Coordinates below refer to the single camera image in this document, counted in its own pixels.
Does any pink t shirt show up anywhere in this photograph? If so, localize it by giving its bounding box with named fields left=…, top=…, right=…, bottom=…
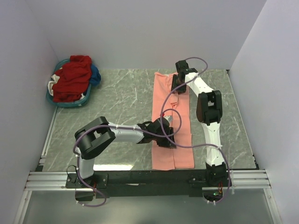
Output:
left=151, top=72, right=194, bottom=171

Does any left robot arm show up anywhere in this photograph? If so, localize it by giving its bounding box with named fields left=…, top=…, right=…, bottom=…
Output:
left=73, top=115, right=176, bottom=185

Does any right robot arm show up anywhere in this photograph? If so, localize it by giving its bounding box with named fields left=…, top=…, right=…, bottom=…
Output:
left=171, top=60, right=227, bottom=186

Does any black base beam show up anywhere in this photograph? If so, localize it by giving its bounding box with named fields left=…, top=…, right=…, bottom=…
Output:
left=65, top=169, right=231, bottom=201

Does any teal laundry basket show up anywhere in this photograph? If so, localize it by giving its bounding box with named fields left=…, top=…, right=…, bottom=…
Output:
left=46, top=59, right=92, bottom=108

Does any blue t shirt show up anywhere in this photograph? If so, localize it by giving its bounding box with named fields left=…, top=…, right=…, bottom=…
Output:
left=89, top=64, right=101, bottom=86

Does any red t shirt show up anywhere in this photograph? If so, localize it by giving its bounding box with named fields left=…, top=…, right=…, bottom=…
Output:
left=52, top=56, right=92, bottom=103

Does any white t shirt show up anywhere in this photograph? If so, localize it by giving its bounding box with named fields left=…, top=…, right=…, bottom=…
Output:
left=48, top=74, right=60, bottom=96

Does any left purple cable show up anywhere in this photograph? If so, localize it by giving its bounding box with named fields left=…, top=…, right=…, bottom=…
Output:
left=73, top=109, right=183, bottom=208

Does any purple cable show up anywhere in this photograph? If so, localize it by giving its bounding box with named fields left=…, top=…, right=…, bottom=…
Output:
left=73, top=109, right=183, bottom=208
left=160, top=56, right=232, bottom=204

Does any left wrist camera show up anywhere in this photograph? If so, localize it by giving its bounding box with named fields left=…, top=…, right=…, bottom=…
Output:
left=162, top=113, right=173, bottom=124

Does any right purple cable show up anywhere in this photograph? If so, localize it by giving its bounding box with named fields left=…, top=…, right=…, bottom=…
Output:
left=160, top=56, right=232, bottom=204

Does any aluminium rail frame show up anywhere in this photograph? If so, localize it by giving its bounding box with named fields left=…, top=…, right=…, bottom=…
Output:
left=23, top=109, right=271, bottom=192

